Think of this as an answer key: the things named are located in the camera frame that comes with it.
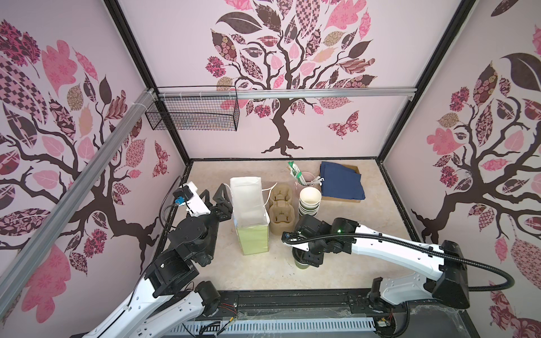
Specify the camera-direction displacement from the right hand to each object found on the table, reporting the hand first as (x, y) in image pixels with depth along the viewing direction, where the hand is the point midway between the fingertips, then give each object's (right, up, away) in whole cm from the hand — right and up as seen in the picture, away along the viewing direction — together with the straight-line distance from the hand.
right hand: (303, 247), depth 75 cm
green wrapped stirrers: (-1, +28, +17) cm, 33 cm away
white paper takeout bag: (-22, +8, +22) cm, 32 cm away
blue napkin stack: (+24, +23, +31) cm, 46 cm away
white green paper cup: (+1, -10, +6) cm, 11 cm away
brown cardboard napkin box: (+34, +29, +35) cm, 57 cm away
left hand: (-27, +21, -15) cm, 37 cm away
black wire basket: (-48, +58, +20) cm, 77 cm away
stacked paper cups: (+4, +16, +10) cm, 19 cm away
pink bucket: (+6, +26, +25) cm, 36 cm away
